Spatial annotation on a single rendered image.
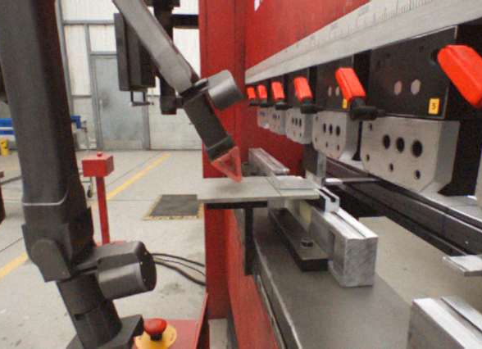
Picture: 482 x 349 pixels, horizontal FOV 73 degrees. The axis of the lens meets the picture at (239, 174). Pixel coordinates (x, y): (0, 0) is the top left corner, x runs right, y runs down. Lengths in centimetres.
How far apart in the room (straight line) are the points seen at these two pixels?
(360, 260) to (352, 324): 12
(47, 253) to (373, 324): 46
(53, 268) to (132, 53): 143
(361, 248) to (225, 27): 125
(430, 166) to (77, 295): 45
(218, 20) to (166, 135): 647
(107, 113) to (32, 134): 789
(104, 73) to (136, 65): 656
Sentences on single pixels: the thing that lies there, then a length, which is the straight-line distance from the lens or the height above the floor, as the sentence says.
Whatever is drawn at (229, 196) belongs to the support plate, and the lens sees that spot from 69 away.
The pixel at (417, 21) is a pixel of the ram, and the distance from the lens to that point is 43.
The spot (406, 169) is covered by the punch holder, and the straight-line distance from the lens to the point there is 41.
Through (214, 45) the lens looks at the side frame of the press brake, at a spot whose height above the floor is 144.
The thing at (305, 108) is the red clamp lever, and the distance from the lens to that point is 61.
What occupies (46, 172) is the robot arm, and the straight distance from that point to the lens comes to 45.
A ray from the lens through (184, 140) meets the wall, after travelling 790.
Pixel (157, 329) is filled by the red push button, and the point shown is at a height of 81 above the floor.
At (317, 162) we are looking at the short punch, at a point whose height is 106.
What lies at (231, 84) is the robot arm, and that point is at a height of 123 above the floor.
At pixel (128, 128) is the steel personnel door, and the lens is 818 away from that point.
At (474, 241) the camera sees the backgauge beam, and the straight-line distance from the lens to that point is 76.
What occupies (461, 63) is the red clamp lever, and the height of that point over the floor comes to 123.
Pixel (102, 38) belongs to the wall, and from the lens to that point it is 845.
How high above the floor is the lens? 120
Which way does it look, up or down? 13 degrees down
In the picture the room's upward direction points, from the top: straight up
